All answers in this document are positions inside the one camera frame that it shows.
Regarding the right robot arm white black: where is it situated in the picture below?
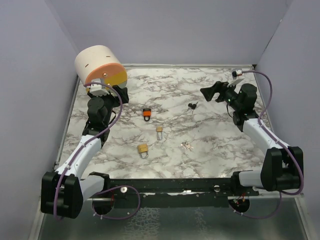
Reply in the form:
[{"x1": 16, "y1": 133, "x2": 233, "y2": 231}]
[{"x1": 200, "y1": 81, "x2": 303, "y2": 196}]

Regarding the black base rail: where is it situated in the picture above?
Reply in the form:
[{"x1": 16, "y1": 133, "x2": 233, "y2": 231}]
[{"x1": 93, "y1": 178, "x2": 259, "y2": 208}]

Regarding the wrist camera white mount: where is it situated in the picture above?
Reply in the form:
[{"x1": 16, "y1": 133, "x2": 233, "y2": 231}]
[
  {"x1": 227, "y1": 69, "x2": 245, "y2": 88},
  {"x1": 86, "y1": 78, "x2": 110, "y2": 97}
]

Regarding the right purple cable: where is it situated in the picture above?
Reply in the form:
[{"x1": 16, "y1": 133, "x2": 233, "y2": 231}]
[{"x1": 233, "y1": 70, "x2": 304, "y2": 219}]

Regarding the small brass long-shackle padlock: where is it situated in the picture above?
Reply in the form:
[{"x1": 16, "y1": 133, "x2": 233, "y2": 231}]
[{"x1": 156, "y1": 126, "x2": 163, "y2": 140}]

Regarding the black-headed key bunch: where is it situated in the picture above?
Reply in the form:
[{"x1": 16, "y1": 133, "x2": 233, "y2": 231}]
[{"x1": 188, "y1": 101, "x2": 199, "y2": 110}]

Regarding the orange black padlock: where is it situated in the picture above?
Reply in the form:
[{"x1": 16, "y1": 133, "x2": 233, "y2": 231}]
[{"x1": 142, "y1": 108, "x2": 152, "y2": 122}]

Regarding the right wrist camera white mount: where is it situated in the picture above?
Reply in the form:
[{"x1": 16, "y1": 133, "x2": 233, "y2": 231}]
[{"x1": 227, "y1": 69, "x2": 245, "y2": 88}]

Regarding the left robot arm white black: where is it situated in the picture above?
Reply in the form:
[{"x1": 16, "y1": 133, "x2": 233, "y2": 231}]
[{"x1": 40, "y1": 85, "x2": 129, "y2": 219}]

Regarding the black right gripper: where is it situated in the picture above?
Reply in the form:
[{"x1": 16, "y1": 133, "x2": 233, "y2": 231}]
[{"x1": 200, "y1": 79, "x2": 242, "y2": 111}]

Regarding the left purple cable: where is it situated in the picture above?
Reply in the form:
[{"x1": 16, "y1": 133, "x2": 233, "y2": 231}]
[{"x1": 54, "y1": 83, "x2": 141, "y2": 221}]

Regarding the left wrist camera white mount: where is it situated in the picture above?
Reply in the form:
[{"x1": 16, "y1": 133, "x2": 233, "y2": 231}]
[{"x1": 86, "y1": 78, "x2": 110, "y2": 97}]

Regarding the purple cable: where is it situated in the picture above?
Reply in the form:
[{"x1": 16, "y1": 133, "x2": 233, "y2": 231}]
[
  {"x1": 233, "y1": 70, "x2": 304, "y2": 219},
  {"x1": 54, "y1": 83, "x2": 141, "y2": 221}
]

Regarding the cream cylindrical drawer box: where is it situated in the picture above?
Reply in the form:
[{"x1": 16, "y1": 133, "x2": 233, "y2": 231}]
[{"x1": 74, "y1": 45, "x2": 128, "y2": 89}]

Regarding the small silver key bunch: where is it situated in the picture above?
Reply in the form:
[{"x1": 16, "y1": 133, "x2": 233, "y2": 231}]
[{"x1": 181, "y1": 141, "x2": 194, "y2": 151}]

